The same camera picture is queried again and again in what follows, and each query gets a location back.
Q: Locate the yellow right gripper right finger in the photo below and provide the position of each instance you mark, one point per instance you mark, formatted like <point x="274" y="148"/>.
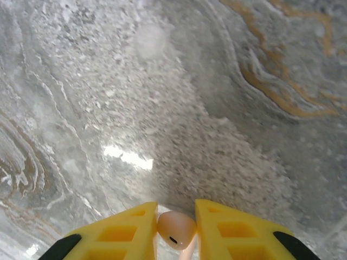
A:
<point x="244" y="235"/>

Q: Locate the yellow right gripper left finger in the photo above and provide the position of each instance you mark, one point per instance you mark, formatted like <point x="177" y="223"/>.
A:
<point x="116" y="233"/>

